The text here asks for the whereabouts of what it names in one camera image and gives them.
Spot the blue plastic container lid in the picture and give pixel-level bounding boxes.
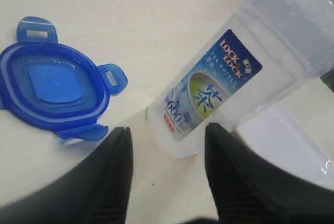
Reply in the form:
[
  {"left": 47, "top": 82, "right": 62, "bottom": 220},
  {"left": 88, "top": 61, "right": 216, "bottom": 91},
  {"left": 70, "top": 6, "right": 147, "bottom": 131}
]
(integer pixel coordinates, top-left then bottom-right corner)
[{"left": 1, "top": 16, "right": 128, "bottom": 143}]

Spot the clear plastic tea bottle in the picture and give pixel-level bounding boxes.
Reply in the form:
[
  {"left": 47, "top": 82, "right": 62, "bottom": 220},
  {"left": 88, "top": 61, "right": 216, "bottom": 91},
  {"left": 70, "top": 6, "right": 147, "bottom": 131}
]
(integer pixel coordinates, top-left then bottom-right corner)
[{"left": 147, "top": 0, "right": 333, "bottom": 158}]

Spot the white plastic tray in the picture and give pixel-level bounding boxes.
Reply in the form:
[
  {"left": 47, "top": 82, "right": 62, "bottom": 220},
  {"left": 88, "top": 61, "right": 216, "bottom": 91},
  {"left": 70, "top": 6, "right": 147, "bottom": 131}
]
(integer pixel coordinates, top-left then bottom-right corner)
[{"left": 235, "top": 104, "right": 333, "bottom": 190}]

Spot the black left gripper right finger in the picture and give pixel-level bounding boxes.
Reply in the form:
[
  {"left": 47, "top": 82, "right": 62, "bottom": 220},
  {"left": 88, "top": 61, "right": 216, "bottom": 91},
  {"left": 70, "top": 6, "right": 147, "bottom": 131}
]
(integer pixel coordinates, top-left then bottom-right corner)
[{"left": 205, "top": 123, "right": 334, "bottom": 224}]

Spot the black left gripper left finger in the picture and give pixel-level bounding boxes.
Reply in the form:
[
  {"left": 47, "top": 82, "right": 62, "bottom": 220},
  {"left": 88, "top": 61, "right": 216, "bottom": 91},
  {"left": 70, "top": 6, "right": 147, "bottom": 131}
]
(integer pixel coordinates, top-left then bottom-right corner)
[{"left": 1, "top": 127, "right": 134, "bottom": 223}]

